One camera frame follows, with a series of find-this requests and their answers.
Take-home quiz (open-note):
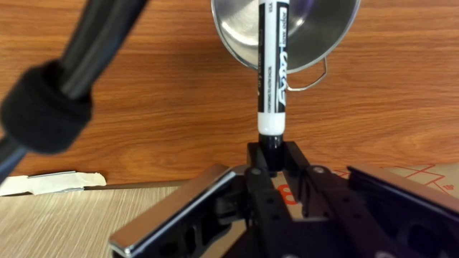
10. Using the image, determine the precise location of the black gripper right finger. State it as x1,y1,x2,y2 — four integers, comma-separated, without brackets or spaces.
284,141,459,258

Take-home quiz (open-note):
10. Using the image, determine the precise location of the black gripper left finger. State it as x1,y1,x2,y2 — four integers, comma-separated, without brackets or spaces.
107,142,294,258

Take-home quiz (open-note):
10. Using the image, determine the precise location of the black white dry-erase marker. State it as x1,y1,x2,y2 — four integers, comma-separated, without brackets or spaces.
255,0,291,172

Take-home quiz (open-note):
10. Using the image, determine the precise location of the small stainless steel pot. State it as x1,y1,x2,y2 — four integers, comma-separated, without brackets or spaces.
209,0,363,93

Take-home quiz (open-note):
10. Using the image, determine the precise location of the light wood-grain panel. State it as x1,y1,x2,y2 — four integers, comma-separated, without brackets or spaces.
0,182,249,258

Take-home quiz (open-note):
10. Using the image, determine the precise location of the beige masking tape piece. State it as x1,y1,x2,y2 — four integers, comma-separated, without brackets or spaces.
0,169,107,198

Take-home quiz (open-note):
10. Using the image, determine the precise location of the black velcro cable wrap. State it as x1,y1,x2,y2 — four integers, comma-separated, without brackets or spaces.
0,59,95,158

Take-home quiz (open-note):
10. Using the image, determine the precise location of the thick black cable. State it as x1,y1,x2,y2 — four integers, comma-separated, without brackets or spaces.
0,0,150,186

